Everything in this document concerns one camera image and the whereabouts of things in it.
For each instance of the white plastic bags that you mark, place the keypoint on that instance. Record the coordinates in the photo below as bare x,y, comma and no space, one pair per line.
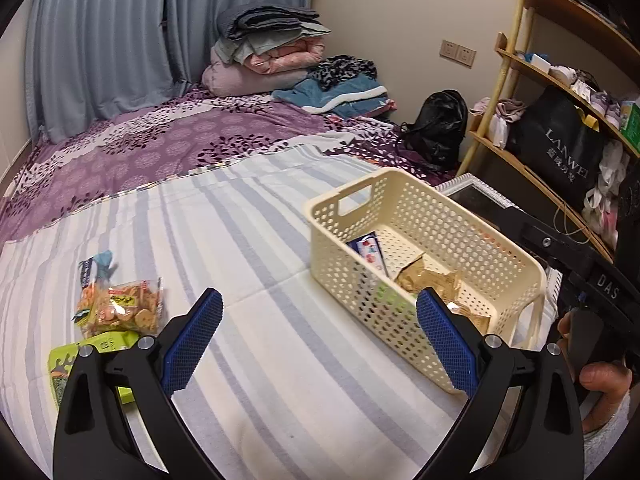
607,195

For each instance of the bamboo shelf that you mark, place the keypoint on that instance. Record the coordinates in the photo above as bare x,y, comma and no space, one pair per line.
575,7

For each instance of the blue folded towel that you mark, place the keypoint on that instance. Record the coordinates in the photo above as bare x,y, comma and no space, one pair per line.
320,95

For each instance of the beige wall socket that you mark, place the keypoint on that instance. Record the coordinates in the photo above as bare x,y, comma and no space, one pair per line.
448,48
466,56

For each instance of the green seaweed snack bag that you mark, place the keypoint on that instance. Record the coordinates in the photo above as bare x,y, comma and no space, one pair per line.
112,342

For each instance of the black shopping bag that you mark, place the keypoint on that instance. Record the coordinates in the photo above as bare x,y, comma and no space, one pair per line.
555,150

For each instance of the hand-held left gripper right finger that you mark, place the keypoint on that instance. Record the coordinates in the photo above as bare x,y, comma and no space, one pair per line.
445,342

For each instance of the blue curtain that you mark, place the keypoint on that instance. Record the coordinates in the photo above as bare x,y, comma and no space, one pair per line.
125,35

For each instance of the green box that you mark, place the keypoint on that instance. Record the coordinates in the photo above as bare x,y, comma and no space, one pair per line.
631,125

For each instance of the person's right hand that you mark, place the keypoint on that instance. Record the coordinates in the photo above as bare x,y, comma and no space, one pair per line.
605,390

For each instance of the striped blanket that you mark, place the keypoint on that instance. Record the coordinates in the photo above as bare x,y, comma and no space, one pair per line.
225,240

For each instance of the light blue snack packet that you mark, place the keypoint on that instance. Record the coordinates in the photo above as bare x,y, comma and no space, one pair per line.
92,270

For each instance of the pink cloth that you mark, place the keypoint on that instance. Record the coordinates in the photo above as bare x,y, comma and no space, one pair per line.
505,110

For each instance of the clear cracker bag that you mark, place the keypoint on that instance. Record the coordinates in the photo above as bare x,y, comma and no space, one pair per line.
125,307

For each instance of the leopard print cloth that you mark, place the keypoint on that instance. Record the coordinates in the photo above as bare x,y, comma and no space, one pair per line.
345,67

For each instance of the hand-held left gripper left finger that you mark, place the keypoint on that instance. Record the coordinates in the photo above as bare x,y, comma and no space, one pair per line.
195,340

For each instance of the black plastic bag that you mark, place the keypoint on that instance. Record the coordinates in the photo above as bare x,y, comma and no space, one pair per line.
440,125

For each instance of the cream perforated plastic basket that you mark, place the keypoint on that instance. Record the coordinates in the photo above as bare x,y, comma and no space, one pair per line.
320,220

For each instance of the pink folded quilt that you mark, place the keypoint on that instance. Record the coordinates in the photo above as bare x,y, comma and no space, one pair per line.
285,57

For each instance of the blue striped snack pack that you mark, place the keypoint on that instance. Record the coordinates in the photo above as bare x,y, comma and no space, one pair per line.
370,252

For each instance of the white framed mirror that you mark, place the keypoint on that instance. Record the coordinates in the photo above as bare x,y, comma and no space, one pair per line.
465,195

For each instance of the purple floral bedsheet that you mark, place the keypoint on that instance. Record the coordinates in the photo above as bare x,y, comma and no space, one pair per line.
150,160

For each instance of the grey folded blanket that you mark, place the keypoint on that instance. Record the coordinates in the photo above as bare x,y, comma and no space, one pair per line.
270,22

